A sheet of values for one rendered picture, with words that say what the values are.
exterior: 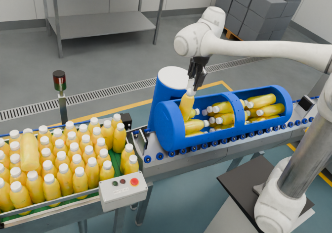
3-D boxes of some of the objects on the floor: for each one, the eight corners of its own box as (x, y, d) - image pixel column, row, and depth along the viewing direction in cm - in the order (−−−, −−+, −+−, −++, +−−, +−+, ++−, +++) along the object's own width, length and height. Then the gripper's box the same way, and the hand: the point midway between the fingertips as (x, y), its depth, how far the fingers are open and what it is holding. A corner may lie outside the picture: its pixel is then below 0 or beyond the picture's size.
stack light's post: (75, 193, 222) (65, 97, 148) (70, 194, 220) (58, 98, 146) (75, 189, 224) (64, 93, 151) (70, 190, 223) (57, 93, 149)
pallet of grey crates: (276, 48, 503) (310, -15, 423) (248, 54, 464) (280, -15, 384) (235, 20, 570) (258, -40, 490) (208, 23, 531) (228, -41, 451)
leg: (229, 179, 261) (255, 140, 219) (225, 181, 259) (250, 141, 217) (227, 174, 265) (251, 134, 223) (222, 176, 262) (246, 136, 220)
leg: (143, 224, 213) (154, 185, 171) (136, 227, 211) (146, 187, 169) (141, 218, 217) (151, 177, 174) (134, 220, 214) (143, 180, 172)
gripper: (218, 63, 116) (203, 101, 132) (200, 43, 126) (189, 81, 142) (204, 64, 113) (191, 104, 129) (187, 44, 123) (177, 83, 139)
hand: (191, 87), depth 133 cm, fingers closed on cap, 4 cm apart
